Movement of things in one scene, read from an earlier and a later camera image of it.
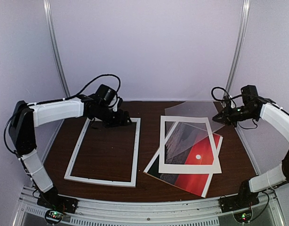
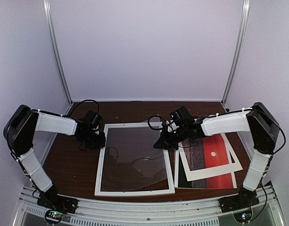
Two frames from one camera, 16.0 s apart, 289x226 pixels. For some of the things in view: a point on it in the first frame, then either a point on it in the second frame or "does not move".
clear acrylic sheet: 187,123 -> 130,162
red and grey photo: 186,144 -> 208,152
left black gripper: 119,121 -> 101,143
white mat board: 164,168 -> 199,173
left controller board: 53,216 does not move
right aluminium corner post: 246,8 does not move
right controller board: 244,216 does not move
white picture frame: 133,180 -> 98,191
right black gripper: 227,118 -> 165,144
